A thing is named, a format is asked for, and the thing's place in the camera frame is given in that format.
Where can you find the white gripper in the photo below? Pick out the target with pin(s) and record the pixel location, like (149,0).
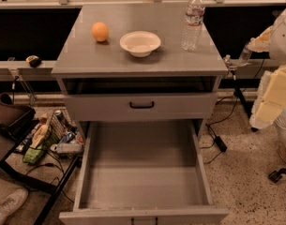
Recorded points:
(281,44)

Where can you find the black tripod stand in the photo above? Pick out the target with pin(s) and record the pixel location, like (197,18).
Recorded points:
(237,90)

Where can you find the black yellow tape measure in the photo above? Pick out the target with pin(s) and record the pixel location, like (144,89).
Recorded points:
(33,61)

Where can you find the white shoe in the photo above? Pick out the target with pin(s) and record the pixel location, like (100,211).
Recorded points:
(12,203)

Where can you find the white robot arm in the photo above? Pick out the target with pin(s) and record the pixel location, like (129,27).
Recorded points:
(277,51)

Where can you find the open grey bottom drawer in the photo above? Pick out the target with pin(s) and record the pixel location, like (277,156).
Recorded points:
(143,173)

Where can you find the green snack bag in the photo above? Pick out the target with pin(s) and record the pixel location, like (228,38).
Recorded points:
(33,155)

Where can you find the clear plastic water bottle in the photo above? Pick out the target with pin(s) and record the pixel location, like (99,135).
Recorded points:
(193,24)

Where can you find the black drawer handle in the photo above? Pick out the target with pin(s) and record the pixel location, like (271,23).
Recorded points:
(137,106)

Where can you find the black chair caster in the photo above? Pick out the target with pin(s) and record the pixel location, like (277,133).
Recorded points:
(275,176)

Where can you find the wire basket of snacks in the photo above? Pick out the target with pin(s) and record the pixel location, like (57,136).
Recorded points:
(50,135)

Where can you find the black power adapter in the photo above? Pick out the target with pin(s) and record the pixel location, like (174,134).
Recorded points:
(221,145)

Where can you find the grey drawer cabinet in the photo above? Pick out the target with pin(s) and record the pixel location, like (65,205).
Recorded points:
(88,67)

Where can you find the brown shoe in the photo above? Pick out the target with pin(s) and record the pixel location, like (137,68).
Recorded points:
(282,153)

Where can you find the closed grey middle drawer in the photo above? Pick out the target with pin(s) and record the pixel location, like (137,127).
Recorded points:
(115,108)

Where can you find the small background water bottle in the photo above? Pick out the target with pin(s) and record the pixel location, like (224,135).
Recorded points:
(245,54)

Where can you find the soda can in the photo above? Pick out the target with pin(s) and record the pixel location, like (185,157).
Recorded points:
(60,116)

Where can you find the white bowl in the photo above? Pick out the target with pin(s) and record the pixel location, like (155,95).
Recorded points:
(140,43)

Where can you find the brown bag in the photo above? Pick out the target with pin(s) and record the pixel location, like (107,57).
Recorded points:
(15,119)

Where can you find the orange fruit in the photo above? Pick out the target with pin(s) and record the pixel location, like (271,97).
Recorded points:
(100,31)

